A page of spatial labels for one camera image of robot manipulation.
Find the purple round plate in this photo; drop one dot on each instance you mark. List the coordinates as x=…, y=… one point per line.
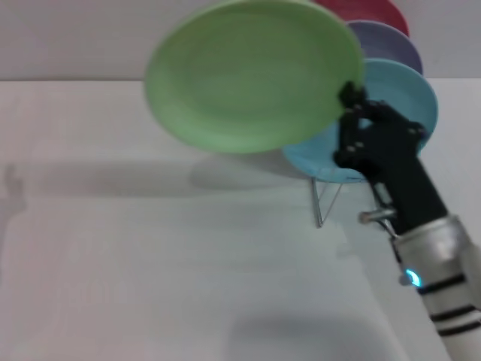
x=391, y=45

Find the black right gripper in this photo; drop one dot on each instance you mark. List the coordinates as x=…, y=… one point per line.
x=398, y=173

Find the red round plate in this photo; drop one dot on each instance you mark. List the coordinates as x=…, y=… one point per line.
x=376, y=11

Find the light blue round plate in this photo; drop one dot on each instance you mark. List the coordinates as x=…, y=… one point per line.
x=398, y=86

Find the green round plate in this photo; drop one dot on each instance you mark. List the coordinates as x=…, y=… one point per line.
x=248, y=79

